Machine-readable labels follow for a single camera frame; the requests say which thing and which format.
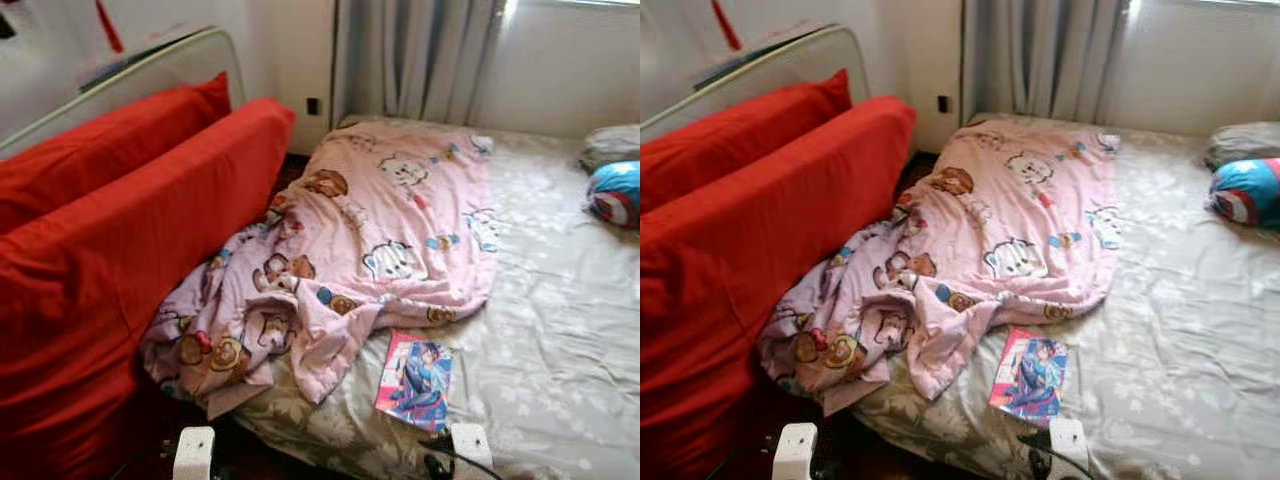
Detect anime cover comic book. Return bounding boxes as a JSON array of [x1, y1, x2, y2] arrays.
[[374, 330, 454, 433], [988, 327, 1069, 429]]

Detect bed with beige floral sheet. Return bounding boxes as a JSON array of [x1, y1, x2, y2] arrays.
[[230, 115, 640, 480], [850, 112, 1280, 480]]

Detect pink cartoon print blanket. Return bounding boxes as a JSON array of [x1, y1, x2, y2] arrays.
[[138, 125, 501, 419], [757, 120, 1121, 416]]

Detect red white blue bolster pillow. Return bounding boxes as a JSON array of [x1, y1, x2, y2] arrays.
[[585, 160, 640, 229], [1207, 157, 1280, 228]]

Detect red folded mattress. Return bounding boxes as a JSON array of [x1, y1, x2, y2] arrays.
[[0, 72, 297, 480], [640, 68, 917, 480]]

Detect pale grey pillow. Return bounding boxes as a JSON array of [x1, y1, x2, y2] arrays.
[[580, 125, 640, 173], [1203, 122, 1280, 171]]

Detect grey curtain panel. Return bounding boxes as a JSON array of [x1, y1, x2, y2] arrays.
[[963, 0, 1131, 123], [335, 0, 501, 126]]

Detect red hanging tassel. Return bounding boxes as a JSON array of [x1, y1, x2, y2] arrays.
[[712, 0, 741, 51], [95, 0, 126, 54]]

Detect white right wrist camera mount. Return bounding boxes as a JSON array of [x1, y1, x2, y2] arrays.
[[1048, 418, 1091, 480], [448, 422, 493, 480]]

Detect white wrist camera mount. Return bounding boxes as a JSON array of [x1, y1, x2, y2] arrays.
[[773, 422, 819, 480], [448, 422, 493, 480], [1048, 418, 1091, 480], [173, 426, 217, 480]]

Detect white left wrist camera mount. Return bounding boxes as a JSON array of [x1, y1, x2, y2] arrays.
[[173, 426, 217, 480], [773, 422, 819, 480]]

